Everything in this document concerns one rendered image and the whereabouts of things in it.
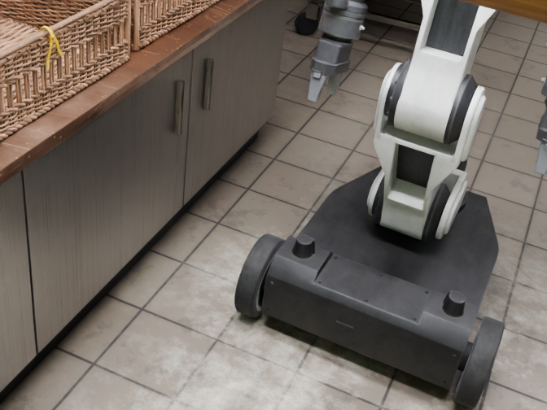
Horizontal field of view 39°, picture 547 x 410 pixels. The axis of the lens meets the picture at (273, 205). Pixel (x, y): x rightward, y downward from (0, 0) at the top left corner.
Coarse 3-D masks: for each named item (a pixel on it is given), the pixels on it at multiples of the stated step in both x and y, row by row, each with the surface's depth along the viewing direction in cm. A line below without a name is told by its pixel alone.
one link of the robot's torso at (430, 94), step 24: (432, 0) 143; (456, 0) 146; (432, 24) 149; (456, 24) 148; (480, 24) 141; (432, 48) 151; (456, 48) 149; (408, 72) 149; (432, 72) 147; (456, 72) 145; (408, 96) 149; (432, 96) 147; (456, 96) 146; (408, 120) 151; (432, 120) 149; (456, 120) 147
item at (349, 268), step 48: (336, 192) 203; (288, 240) 177; (336, 240) 186; (384, 240) 189; (432, 240) 191; (480, 240) 194; (288, 288) 171; (336, 288) 169; (384, 288) 171; (432, 288) 176; (480, 288) 178; (336, 336) 172; (384, 336) 166; (432, 336) 161
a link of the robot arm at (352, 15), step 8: (328, 0) 155; (336, 0) 151; (344, 0) 152; (352, 0) 154; (360, 0) 155; (328, 8) 156; (336, 8) 154; (344, 8) 153; (352, 8) 154; (360, 8) 154; (344, 16) 154; (352, 16) 154; (360, 16) 155
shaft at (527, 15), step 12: (468, 0) 36; (480, 0) 36; (492, 0) 35; (504, 0) 35; (516, 0) 35; (528, 0) 34; (540, 0) 34; (516, 12) 35; (528, 12) 35; (540, 12) 35
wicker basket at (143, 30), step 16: (48, 0) 166; (96, 0) 161; (144, 0) 160; (160, 0) 166; (176, 0) 172; (192, 0) 179; (208, 0) 186; (144, 16) 177; (160, 16) 168; (176, 16) 174; (192, 16) 181; (112, 32) 164; (144, 32) 163; (160, 32) 170
